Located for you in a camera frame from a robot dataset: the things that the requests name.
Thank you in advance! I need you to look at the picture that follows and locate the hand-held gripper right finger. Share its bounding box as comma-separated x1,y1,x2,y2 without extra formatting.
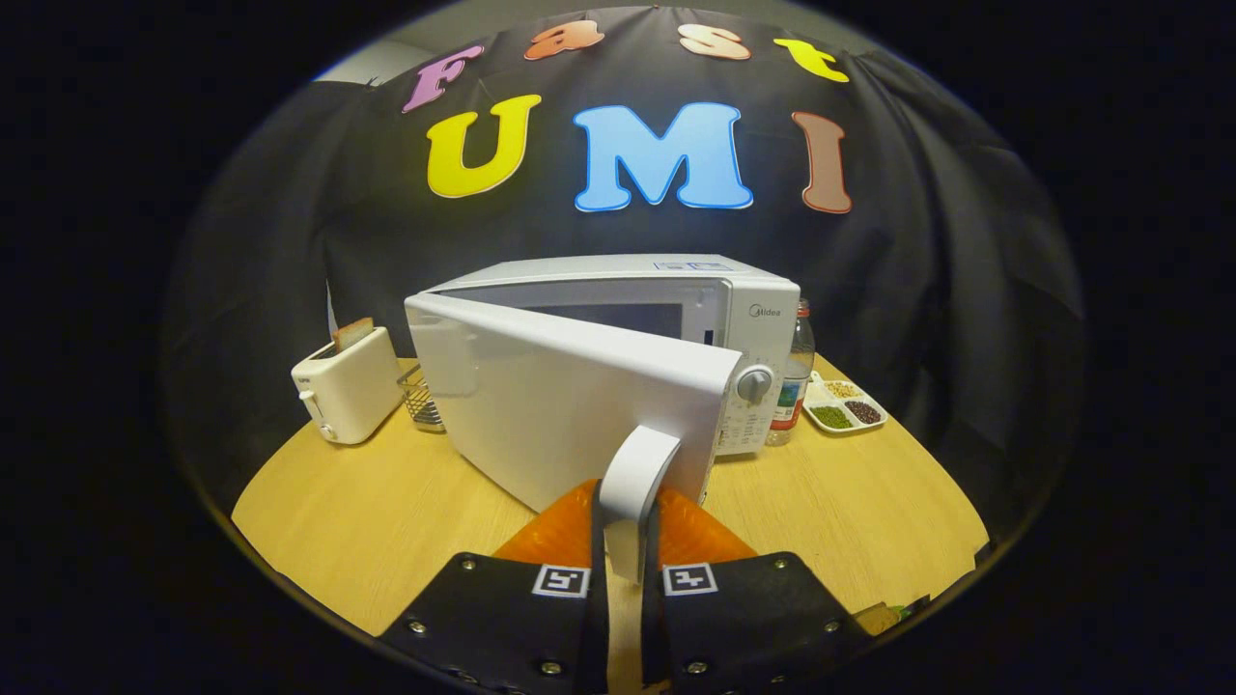
642,486,875,695

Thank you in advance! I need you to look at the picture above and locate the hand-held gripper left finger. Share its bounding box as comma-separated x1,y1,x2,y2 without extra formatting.
377,480,611,695

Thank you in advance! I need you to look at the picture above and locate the clear red label bottle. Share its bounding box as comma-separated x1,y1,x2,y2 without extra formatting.
766,299,817,447

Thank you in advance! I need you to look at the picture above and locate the white toaster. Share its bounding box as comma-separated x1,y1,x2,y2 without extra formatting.
292,326,405,445

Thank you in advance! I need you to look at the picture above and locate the white divided bean dish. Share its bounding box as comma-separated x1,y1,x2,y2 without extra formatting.
803,372,887,435

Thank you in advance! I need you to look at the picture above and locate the wire mesh basket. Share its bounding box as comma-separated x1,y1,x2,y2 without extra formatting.
397,363,445,432

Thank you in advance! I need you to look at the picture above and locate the white microwave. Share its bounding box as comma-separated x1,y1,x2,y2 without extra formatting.
404,254,802,585

